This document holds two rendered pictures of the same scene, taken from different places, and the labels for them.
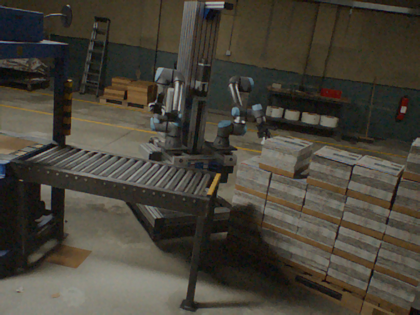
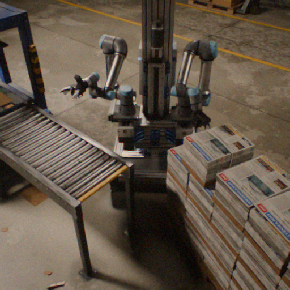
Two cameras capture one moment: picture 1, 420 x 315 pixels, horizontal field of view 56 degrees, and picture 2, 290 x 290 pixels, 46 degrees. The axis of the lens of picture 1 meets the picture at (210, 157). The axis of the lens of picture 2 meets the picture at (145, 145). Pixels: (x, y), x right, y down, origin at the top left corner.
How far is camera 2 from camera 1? 1.90 m
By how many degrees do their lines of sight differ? 37
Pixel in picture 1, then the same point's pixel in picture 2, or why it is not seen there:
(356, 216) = (251, 261)
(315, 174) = (219, 195)
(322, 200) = (225, 225)
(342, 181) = (241, 218)
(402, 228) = not seen: outside the picture
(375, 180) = (269, 238)
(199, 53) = (153, 13)
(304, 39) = not seen: outside the picture
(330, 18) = not seen: outside the picture
